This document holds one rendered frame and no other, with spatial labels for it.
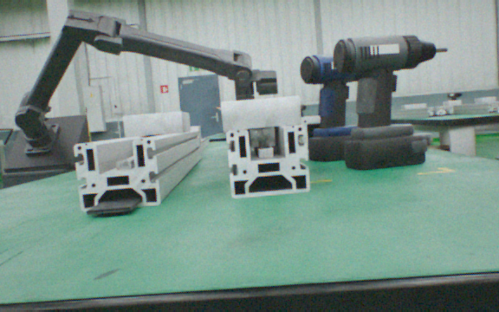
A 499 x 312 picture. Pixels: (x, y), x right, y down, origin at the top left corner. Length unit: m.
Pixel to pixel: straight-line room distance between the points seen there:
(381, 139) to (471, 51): 12.52
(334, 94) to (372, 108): 0.21
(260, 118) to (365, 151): 0.21
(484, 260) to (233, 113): 0.45
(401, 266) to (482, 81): 13.08
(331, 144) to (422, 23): 12.06
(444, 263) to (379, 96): 0.57
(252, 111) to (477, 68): 12.69
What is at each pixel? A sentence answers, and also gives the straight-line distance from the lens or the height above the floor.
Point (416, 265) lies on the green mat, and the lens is 0.33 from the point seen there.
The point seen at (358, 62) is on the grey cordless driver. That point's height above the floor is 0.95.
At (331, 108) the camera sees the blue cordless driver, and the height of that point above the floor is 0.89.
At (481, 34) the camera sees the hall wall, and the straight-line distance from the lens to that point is 13.48.
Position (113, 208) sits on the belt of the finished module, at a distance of 0.60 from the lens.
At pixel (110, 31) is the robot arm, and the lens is 1.39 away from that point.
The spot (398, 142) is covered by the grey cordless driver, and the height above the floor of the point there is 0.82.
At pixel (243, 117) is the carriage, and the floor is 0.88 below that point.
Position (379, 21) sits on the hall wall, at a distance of 12.83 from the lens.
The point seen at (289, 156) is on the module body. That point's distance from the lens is 0.64.
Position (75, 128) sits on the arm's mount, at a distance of 1.74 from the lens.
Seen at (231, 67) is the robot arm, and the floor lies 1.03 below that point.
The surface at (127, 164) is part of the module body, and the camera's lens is 0.69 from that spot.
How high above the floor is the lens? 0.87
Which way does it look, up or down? 5 degrees down
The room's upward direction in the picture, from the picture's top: 5 degrees counter-clockwise
